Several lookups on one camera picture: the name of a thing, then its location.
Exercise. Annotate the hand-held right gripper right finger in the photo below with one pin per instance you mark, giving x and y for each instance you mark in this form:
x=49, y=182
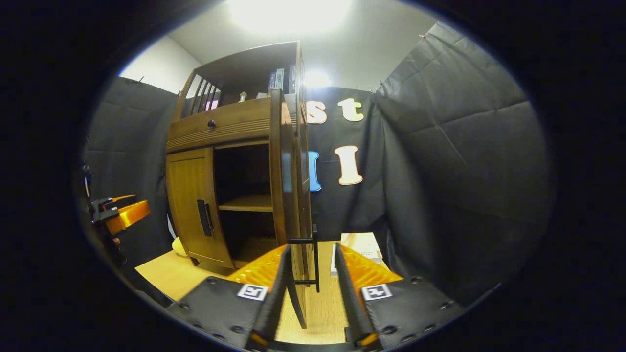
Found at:
x=349, y=303

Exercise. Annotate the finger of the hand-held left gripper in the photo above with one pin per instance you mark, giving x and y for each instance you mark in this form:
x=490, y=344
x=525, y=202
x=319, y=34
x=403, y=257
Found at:
x=121, y=198
x=129, y=215

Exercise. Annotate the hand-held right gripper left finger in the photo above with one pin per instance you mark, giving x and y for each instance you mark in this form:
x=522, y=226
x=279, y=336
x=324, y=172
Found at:
x=279, y=303

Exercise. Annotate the wooden cabinet door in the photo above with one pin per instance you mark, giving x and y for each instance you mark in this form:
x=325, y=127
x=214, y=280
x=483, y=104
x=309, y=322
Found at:
x=188, y=195
x=286, y=171

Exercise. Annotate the wooden double-door shoe cabinet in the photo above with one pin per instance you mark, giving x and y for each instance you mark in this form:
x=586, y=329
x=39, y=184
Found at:
x=234, y=63

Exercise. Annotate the wooden cabinet shelf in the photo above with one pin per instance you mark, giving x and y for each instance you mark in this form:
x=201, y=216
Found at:
x=249, y=203

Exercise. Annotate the wooden drawer with black knob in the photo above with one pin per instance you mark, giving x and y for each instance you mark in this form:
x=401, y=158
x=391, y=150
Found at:
x=230, y=122

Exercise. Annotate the white pump bottle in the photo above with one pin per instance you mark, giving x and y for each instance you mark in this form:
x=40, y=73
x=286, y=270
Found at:
x=242, y=98

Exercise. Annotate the black backdrop cloth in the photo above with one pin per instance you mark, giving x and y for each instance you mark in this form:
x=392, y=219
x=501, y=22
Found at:
x=464, y=146

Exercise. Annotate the small ceiling light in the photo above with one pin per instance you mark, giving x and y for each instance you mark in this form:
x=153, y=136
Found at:
x=317, y=79

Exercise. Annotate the large ceiling light panel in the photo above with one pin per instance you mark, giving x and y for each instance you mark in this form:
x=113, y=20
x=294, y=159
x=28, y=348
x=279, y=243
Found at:
x=288, y=14

